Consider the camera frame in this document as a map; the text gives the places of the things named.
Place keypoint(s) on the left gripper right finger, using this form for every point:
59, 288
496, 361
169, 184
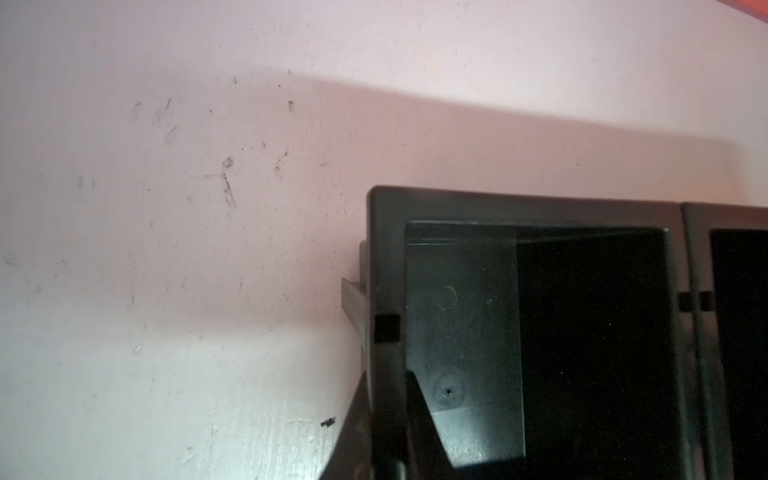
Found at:
427, 457

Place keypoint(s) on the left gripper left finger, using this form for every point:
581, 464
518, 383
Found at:
351, 458

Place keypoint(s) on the black bin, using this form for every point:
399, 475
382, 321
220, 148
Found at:
727, 251
548, 335

